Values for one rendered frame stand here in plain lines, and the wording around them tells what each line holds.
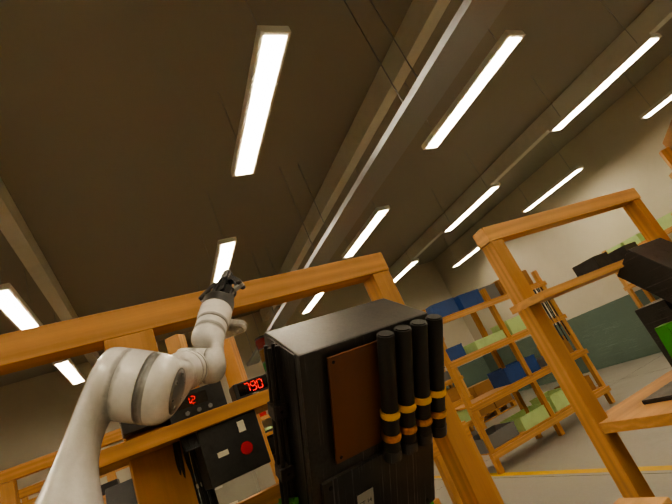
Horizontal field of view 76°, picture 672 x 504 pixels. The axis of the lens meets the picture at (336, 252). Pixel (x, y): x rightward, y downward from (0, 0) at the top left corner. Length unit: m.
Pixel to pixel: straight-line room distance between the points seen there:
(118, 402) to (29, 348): 0.91
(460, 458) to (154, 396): 1.38
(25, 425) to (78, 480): 10.99
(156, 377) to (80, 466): 0.12
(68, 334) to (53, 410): 10.02
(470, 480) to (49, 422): 10.33
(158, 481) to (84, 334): 0.47
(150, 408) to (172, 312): 0.94
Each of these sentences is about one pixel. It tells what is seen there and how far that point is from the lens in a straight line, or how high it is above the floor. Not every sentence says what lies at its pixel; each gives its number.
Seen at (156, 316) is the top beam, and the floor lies 1.89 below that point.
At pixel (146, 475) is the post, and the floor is 1.45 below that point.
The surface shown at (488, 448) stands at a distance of 6.22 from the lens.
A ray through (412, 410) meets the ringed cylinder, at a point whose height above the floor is 1.34.
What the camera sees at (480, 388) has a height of 0.63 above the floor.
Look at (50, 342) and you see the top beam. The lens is 1.50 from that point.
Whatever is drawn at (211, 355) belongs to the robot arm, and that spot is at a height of 1.59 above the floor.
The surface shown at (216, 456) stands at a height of 1.42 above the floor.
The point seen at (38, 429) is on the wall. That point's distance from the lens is 11.50.
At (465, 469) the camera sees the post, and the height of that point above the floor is 1.05.
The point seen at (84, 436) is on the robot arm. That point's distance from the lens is 0.61.
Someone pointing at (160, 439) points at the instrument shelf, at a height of 1.51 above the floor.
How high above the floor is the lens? 1.39
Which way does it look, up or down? 19 degrees up
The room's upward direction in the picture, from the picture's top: 24 degrees counter-clockwise
